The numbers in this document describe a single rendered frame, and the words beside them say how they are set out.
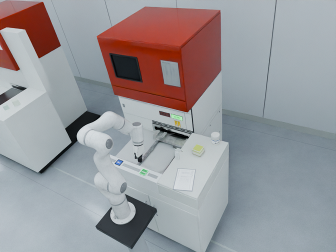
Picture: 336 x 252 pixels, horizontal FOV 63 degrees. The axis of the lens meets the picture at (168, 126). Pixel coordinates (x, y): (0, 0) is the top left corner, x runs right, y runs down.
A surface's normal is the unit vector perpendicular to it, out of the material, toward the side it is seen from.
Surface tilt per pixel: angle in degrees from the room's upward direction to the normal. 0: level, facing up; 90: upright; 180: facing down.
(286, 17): 90
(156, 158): 0
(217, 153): 0
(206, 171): 0
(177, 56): 90
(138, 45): 90
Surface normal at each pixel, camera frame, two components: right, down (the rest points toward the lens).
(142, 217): -0.11, -0.76
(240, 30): -0.50, 0.61
